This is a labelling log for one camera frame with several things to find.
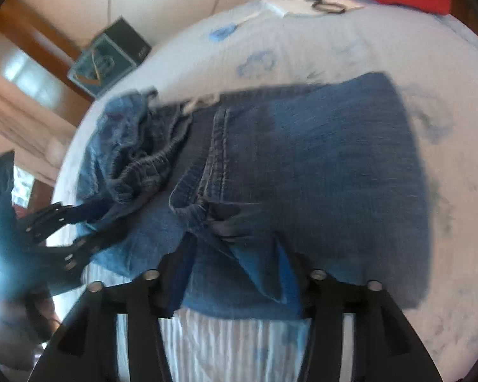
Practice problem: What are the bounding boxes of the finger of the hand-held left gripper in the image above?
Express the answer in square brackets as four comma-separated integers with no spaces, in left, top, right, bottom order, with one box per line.
[44,223,130,283]
[25,201,113,243]

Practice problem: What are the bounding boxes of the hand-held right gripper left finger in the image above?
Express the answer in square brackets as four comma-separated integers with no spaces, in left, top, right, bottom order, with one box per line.
[28,243,197,382]

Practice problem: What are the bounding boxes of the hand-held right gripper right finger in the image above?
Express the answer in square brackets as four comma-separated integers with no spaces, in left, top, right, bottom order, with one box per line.
[274,243,444,382]

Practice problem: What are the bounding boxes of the blue denim jeans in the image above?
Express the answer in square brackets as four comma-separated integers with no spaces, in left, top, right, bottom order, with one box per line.
[76,72,430,320]

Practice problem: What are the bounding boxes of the person's left hand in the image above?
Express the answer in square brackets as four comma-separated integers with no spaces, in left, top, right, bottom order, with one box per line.
[0,286,61,371]

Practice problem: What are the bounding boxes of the dark gift box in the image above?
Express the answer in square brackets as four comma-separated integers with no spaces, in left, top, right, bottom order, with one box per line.
[67,16,152,99]

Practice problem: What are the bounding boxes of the white paper sheet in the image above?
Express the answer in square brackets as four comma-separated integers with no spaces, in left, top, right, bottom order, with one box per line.
[262,0,365,19]

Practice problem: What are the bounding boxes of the blue handled scissors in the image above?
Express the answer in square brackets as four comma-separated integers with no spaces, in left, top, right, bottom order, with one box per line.
[208,11,264,43]

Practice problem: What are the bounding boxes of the black hair tie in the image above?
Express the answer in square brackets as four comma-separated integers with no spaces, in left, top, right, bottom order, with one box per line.
[306,0,346,15]

